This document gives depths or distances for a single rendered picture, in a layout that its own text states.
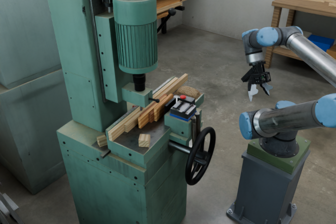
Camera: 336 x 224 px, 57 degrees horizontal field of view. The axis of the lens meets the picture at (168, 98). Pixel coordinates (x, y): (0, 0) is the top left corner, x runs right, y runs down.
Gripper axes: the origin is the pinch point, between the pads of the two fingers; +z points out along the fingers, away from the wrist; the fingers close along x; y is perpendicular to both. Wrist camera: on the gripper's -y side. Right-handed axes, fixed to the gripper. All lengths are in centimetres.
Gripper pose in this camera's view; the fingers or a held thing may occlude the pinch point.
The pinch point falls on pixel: (259, 98)
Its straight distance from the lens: 174.9
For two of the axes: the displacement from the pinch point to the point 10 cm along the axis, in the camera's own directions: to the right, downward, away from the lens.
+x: 8.2, -2.2, 5.4
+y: 5.4, -0.4, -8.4
